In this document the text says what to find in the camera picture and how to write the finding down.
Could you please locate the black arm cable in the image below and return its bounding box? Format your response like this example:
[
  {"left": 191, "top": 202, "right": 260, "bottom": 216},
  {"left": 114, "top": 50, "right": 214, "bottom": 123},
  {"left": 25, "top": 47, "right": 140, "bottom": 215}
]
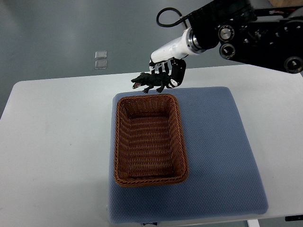
[{"left": 156, "top": 8, "right": 190, "bottom": 28}]

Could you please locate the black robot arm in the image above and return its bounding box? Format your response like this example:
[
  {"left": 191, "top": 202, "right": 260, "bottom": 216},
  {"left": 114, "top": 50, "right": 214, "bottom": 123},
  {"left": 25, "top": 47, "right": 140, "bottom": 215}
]
[{"left": 187, "top": 0, "right": 303, "bottom": 74}]

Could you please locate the wooden furniture corner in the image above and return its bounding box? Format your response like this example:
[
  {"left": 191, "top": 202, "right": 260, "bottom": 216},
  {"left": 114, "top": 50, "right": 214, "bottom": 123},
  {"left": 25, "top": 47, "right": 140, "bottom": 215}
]
[{"left": 269, "top": 0, "right": 303, "bottom": 7}]

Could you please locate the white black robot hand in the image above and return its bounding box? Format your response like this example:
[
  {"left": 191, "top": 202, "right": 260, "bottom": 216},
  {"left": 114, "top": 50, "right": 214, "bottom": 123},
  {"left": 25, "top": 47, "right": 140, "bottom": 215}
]
[{"left": 149, "top": 28, "right": 195, "bottom": 88}]

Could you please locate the brown wicker basket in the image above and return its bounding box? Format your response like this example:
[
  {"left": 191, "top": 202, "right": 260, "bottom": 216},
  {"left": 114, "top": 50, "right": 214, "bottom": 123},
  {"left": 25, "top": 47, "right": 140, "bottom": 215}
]
[{"left": 113, "top": 94, "right": 188, "bottom": 187}]

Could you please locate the blue grey foam mat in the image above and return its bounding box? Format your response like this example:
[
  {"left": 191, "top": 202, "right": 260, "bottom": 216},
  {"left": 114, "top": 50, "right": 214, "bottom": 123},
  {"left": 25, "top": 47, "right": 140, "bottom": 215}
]
[{"left": 108, "top": 87, "right": 268, "bottom": 223}]

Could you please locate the dark toy crocodile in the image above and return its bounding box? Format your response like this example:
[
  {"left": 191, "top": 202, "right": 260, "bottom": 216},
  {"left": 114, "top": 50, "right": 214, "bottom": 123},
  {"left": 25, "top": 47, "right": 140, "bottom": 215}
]
[{"left": 131, "top": 72, "right": 170, "bottom": 94}]

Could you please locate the upper floor socket plate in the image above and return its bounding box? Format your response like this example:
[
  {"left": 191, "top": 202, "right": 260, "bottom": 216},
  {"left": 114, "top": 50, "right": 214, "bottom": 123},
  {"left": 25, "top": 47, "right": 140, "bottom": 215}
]
[{"left": 95, "top": 51, "right": 107, "bottom": 59}]

